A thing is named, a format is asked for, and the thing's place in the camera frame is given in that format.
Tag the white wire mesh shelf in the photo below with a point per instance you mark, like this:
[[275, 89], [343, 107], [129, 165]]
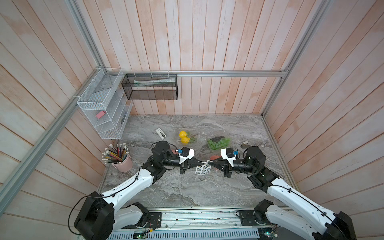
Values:
[[103, 92]]

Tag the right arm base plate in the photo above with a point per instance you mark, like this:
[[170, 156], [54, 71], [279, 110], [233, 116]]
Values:
[[254, 218]]

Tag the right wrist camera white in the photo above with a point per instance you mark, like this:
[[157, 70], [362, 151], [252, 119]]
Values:
[[230, 155]]

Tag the clear box of grapes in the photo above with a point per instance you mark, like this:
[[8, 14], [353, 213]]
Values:
[[218, 143]]

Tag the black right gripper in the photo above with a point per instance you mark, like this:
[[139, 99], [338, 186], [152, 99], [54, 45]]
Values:
[[219, 164]]

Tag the black wire mesh basket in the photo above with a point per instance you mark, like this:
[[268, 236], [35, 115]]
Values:
[[149, 93]]

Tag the clear box of red apples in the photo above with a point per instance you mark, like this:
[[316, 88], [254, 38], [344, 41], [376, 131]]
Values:
[[214, 157]]

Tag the aluminium front rail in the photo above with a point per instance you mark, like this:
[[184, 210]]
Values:
[[198, 219]]

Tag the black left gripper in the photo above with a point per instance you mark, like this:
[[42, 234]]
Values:
[[193, 163]]

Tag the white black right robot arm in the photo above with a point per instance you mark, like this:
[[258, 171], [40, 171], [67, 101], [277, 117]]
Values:
[[310, 221]]

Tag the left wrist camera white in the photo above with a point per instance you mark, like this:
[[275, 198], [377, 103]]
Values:
[[185, 154]]

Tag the clear box of small peaches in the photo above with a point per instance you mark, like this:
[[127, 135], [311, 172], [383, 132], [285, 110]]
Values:
[[176, 152]]

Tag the small grey tape dispenser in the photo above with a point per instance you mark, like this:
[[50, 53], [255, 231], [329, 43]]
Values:
[[245, 145]]

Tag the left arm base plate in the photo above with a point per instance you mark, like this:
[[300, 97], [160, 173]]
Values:
[[151, 220]]

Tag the paper in black basket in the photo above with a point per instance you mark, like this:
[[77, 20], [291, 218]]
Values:
[[154, 82]]

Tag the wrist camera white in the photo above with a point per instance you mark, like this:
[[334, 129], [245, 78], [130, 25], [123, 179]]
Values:
[[185, 154], [230, 155]]

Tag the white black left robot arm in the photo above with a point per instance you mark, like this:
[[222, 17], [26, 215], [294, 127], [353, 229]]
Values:
[[101, 214]]

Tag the pink eraser block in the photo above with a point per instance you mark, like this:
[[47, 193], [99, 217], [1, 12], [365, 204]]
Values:
[[100, 114]]

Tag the colored pencils bundle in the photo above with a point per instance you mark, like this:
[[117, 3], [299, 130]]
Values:
[[115, 154]]

